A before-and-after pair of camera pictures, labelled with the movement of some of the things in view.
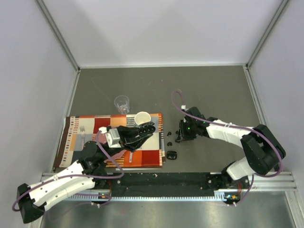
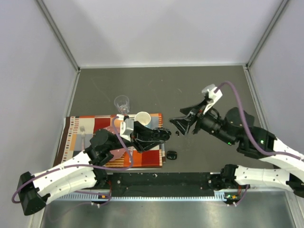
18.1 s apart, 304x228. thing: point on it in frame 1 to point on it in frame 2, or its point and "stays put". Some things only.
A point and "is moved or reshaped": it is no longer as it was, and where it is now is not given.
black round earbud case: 146,129 is moved or reshaped
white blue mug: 141,117 stays put
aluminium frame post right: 282,4 stays put
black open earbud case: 171,155 stays put
